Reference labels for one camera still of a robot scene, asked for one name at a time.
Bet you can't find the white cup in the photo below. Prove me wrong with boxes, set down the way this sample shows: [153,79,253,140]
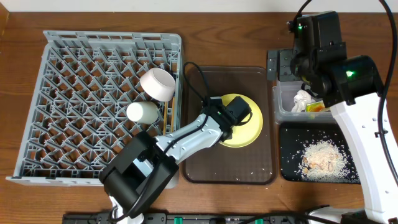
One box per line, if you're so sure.
[126,101,159,124]

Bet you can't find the grey plastic dish rack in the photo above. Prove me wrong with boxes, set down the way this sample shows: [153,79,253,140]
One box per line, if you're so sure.
[9,30,183,186]

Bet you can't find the white napkin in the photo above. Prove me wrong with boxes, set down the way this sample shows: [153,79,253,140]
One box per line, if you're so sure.
[291,90,315,113]

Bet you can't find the rice and food scraps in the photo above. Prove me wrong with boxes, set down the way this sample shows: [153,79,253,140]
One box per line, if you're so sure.
[289,134,359,184]

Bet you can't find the clear plastic waste bin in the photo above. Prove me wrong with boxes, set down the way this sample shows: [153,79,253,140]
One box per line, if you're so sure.
[272,81,336,124]

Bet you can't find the black rail with green clips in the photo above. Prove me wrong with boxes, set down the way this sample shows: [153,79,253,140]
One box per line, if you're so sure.
[62,212,318,224]

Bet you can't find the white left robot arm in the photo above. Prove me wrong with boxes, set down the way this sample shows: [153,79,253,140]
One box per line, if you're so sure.
[99,96,252,223]

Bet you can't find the black waste tray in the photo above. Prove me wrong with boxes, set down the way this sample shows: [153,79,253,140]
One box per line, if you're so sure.
[279,122,349,182]

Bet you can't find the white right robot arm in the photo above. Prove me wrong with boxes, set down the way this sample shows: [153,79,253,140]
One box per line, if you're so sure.
[267,11,397,223]

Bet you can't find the yellow plate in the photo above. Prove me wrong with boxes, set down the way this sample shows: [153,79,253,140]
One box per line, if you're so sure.
[220,93,264,147]

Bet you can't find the brown plastic serving tray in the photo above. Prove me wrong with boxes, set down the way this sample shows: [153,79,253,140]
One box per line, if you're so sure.
[182,67,277,185]

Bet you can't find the wooden chopstick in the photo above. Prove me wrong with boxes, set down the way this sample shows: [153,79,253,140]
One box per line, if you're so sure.
[170,97,175,133]
[162,101,169,135]

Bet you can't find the yellow orange snack wrapper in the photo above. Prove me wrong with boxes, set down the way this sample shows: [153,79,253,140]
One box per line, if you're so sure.
[305,101,326,113]

